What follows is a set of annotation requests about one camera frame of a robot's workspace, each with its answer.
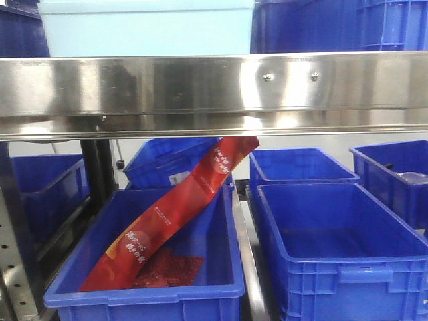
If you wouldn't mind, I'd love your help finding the blue crate far right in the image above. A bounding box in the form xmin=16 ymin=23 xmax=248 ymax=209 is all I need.
xmin=350 ymin=140 xmax=427 ymax=229

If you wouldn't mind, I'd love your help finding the blue crate far left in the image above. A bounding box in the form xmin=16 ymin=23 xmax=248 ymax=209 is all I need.
xmin=11 ymin=154 xmax=90 ymax=243

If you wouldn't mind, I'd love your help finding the red snack package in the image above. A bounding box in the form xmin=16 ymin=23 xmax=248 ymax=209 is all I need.
xmin=80 ymin=136 xmax=259 ymax=292

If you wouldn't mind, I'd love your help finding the large blue crate right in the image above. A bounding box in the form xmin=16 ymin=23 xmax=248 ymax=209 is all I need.
xmin=251 ymin=183 xmax=427 ymax=320

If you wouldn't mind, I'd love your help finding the blue crate tilted rear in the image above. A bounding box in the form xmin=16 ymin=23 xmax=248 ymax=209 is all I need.
xmin=124 ymin=137 xmax=233 ymax=191

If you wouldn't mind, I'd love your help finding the blue crate with red package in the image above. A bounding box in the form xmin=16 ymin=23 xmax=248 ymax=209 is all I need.
xmin=44 ymin=185 xmax=245 ymax=320

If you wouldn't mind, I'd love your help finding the blue crate rear right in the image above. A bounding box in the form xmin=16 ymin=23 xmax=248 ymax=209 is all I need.
xmin=246 ymin=148 xmax=361 ymax=204

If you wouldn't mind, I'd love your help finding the light cyan plastic bin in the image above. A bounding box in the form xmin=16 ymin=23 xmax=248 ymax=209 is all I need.
xmin=37 ymin=1 xmax=255 ymax=57

